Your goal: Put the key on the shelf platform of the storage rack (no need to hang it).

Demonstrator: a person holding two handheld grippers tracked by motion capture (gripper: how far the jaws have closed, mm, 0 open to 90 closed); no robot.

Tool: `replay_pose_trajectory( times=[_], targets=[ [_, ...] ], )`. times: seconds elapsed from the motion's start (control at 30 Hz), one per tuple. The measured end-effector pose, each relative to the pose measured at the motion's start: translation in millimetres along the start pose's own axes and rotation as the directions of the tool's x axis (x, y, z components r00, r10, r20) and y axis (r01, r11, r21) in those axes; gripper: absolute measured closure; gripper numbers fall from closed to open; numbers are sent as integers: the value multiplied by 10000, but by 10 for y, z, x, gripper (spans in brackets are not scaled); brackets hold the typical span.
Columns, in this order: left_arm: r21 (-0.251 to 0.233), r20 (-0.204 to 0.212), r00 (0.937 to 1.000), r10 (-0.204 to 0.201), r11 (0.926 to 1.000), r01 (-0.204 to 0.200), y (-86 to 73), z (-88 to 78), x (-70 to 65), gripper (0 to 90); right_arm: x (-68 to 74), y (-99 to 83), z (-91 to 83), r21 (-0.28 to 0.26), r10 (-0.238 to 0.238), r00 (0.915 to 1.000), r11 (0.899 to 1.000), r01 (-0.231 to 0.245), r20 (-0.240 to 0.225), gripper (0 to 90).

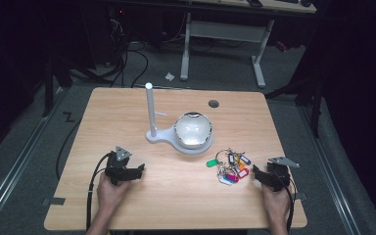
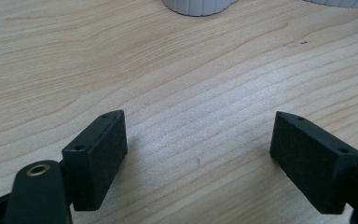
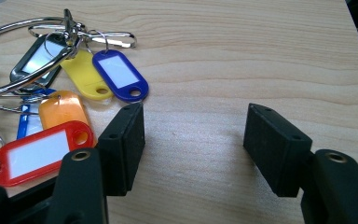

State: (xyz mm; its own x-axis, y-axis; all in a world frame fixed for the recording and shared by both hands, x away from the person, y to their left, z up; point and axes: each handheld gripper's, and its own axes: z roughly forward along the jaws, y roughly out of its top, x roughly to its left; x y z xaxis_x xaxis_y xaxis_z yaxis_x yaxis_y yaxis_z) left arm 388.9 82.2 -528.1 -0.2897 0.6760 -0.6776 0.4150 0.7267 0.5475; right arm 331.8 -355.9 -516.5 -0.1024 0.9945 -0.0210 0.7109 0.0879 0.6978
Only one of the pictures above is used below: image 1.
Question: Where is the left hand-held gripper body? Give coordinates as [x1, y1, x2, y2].
[104, 145, 133, 187]

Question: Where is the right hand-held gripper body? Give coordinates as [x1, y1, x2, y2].
[264, 156, 301, 193]

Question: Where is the bunch of keys with coloured tags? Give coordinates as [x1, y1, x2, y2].
[206, 148, 253, 187]

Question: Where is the person's right hand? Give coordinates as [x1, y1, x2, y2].
[260, 183, 292, 227]

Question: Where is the person's left hand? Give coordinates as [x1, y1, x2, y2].
[96, 171, 132, 213]

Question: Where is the shiny silver bowl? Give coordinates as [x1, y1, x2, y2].
[173, 112, 213, 151]

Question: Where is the black metal stand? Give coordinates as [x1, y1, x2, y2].
[40, 48, 74, 118]
[263, 48, 326, 139]

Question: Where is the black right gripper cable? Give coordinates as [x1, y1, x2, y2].
[273, 169, 299, 233]

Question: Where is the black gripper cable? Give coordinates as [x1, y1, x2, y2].
[85, 152, 112, 232]
[273, 169, 299, 233]

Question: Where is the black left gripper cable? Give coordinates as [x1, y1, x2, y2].
[85, 152, 112, 232]

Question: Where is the metal floor rail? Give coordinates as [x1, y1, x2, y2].
[0, 87, 67, 235]
[297, 106, 362, 235]

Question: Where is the black floor cable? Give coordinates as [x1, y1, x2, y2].
[55, 117, 83, 181]

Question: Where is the white stand with post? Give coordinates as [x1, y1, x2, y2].
[145, 81, 214, 156]

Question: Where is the bundle of black floor cables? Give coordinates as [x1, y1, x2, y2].
[68, 13, 150, 89]

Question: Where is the white metal desk frame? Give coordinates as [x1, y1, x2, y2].
[179, 0, 318, 90]

